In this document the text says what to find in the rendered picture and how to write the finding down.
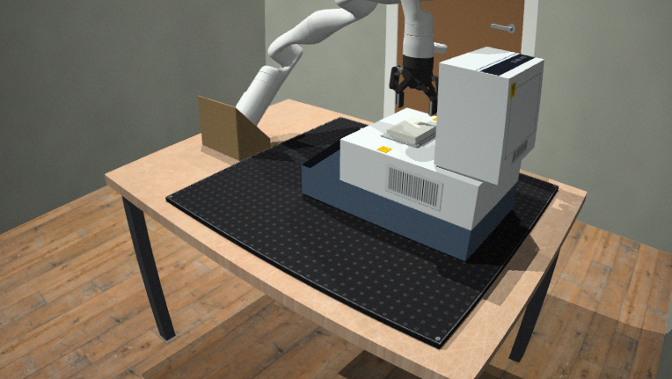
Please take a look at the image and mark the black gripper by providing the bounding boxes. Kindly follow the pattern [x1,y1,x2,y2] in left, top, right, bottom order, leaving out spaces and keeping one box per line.
[389,55,439,117]

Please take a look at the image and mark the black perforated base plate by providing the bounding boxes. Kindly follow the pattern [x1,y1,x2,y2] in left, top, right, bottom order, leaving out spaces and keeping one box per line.
[165,117,559,349]

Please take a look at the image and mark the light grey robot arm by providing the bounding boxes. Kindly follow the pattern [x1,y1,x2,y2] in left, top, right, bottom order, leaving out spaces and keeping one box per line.
[236,0,448,126]

